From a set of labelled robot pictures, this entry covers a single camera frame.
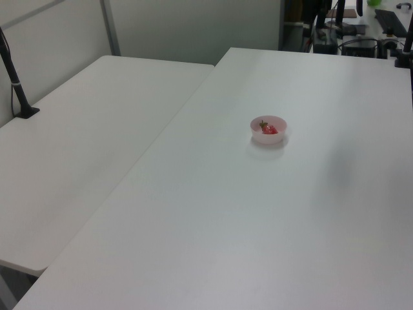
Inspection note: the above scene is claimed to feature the black monitor stand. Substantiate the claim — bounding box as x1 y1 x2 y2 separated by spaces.
314 0 327 37

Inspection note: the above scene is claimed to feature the red strawberry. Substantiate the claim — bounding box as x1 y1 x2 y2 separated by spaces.
259 120 278 136

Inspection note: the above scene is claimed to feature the pink plastic bowl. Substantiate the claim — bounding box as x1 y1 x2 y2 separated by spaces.
250 115 288 145

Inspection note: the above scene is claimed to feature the white side table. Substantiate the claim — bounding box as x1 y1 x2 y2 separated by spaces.
0 55 216 277

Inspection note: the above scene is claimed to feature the black clamped stand pole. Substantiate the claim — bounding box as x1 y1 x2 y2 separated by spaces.
394 17 413 69

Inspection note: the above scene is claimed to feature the grey partition frame post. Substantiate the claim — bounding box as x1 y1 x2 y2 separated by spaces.
100 0 122 57

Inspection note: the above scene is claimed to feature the black camera stand pole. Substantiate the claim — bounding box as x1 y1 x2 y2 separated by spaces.
0 26 41 119

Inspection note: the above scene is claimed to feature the black electronics box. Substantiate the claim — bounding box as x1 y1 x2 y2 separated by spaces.
341 38 379 59
312 34 339 54

